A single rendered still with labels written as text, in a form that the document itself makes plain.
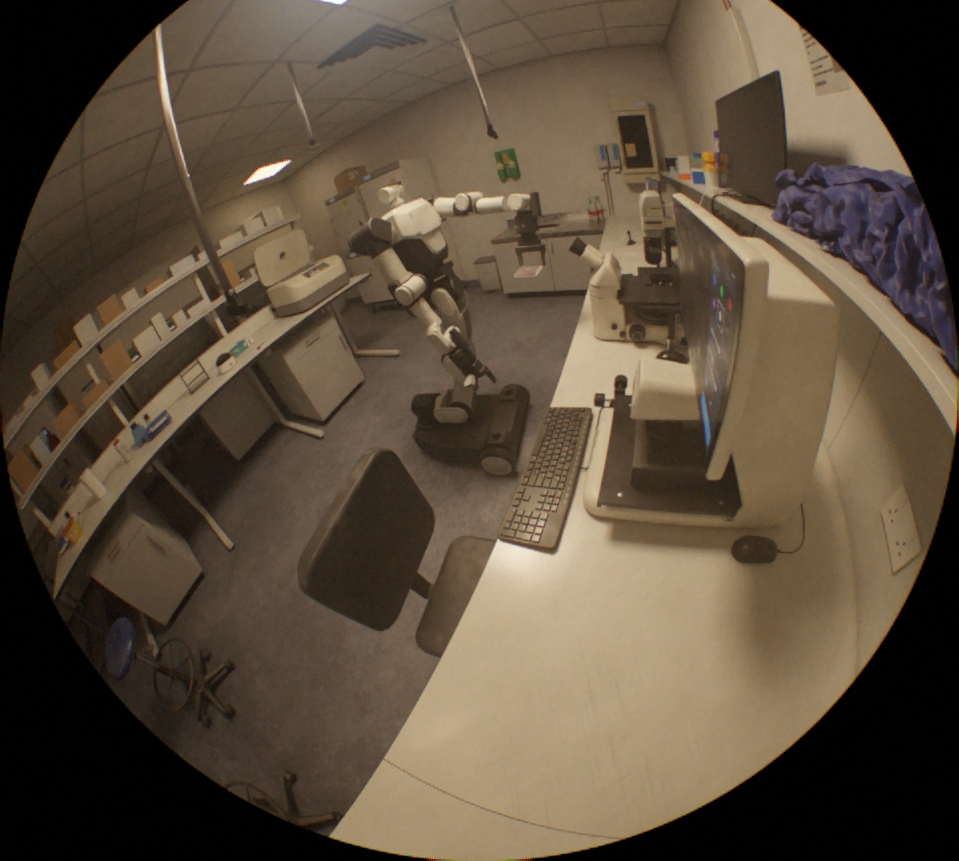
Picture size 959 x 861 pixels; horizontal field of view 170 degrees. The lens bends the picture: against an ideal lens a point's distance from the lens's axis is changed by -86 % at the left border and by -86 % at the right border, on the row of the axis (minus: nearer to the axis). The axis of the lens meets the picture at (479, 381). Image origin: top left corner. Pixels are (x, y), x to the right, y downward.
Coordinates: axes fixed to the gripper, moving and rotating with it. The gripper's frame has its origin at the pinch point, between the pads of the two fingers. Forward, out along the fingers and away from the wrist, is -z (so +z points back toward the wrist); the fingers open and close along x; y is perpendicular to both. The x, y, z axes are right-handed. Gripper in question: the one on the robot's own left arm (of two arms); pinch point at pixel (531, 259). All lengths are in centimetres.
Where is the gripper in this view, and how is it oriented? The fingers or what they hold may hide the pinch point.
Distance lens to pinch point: 131.0
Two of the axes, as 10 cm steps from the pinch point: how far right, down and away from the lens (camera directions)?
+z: -1.6, -9.0, -4.1
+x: 8.9, 0.5, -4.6
